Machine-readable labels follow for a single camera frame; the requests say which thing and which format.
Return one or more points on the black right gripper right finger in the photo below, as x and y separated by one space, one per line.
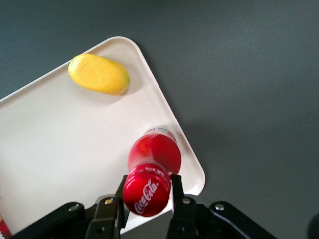
184 214

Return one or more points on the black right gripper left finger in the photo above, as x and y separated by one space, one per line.
106 211

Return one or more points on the red coke bottle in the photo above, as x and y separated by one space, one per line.
149 189

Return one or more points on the white plastic tray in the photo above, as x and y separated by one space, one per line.
62 139

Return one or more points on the red cookie box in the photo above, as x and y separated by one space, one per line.
4 227

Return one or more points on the yellow lemon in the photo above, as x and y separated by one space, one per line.
99 74

